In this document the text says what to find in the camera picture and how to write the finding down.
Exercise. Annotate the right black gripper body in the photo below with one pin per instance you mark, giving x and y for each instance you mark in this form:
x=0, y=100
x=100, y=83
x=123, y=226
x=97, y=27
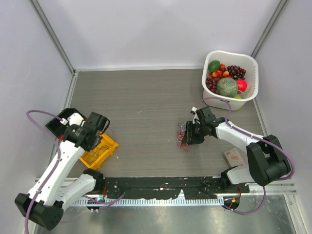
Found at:
x=202, y=132

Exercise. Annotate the white plastic basket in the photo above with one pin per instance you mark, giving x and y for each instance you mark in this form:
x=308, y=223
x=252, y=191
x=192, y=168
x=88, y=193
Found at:
x=251, y=77

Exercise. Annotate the dark grape cluster left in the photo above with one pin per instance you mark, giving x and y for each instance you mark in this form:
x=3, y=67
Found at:
x=211, y=84

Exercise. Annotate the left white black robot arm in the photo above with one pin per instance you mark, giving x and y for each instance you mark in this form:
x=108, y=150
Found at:
x=74, y=134

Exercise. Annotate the yellow plastic bin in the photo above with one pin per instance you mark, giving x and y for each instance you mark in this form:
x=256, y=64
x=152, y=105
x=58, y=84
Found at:
x=95, y=158

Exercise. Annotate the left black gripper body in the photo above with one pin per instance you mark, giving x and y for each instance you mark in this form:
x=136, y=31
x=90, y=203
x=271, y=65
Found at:
x=97, y=142

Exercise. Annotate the white slotted cable duct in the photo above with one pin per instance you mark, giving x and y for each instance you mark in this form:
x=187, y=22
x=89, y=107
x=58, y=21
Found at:
x=180, y=201

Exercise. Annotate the black plastic bin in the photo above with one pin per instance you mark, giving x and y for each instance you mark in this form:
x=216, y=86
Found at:
x=55, y=127

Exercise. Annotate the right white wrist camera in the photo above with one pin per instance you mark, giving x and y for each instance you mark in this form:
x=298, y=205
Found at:
x=195, y=119

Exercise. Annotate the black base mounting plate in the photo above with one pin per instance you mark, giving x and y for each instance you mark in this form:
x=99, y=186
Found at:
x=163, y=188

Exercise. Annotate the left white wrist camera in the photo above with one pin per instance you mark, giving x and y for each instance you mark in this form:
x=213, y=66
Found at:
x=73, y=119

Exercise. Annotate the green lime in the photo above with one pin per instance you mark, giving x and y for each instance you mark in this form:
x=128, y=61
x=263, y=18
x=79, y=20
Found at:
x=214, y=66

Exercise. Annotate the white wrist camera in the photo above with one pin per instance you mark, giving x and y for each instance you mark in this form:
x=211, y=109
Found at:
x=195, y=119
x=73, y=119

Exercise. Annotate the stained grey sponge block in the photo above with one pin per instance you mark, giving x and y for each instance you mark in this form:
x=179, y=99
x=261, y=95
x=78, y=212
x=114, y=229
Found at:
x=233, y=158

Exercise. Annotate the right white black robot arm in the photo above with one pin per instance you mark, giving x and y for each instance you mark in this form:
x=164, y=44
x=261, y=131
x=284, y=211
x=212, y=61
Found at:
x=266, y=161

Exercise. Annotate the red pink apple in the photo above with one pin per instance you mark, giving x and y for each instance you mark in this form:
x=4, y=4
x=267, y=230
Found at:
x=242, y=85

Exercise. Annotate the green netted melon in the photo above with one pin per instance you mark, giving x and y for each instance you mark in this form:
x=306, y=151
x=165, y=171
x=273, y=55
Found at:
x=227, y=87

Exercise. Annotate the dark red grape bunch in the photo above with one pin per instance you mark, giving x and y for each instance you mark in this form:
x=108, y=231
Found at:
x=236, y=72

